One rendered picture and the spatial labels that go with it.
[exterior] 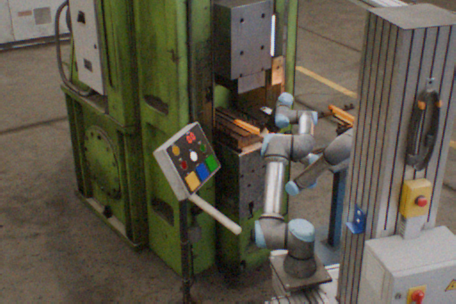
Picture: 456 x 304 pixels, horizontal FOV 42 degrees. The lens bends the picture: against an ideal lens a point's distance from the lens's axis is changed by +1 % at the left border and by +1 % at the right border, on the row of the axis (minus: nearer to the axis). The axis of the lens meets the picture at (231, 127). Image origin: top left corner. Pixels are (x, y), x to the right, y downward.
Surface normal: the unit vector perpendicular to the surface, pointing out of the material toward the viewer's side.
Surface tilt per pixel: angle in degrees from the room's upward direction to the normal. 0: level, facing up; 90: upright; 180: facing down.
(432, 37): 90
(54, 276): 0
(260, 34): 90
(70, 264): 0
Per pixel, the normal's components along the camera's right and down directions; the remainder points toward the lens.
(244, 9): 0.63, 0.35
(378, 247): 0.00, -0.89
